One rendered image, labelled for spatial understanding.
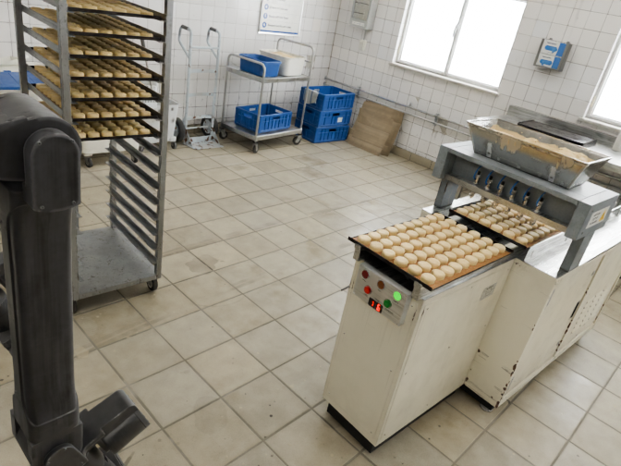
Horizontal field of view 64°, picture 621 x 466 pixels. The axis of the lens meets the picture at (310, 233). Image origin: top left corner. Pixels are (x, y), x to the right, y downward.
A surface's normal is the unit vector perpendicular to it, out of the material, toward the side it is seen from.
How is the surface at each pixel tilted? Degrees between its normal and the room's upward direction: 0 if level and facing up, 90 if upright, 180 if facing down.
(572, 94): 90
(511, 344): 90
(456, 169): 90
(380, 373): 90
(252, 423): 0
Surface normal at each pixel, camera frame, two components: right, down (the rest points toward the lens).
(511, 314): -0.74, 0.19
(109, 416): -0.07, -0.75
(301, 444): 0.17, -0.88
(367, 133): -0.58, -0.16
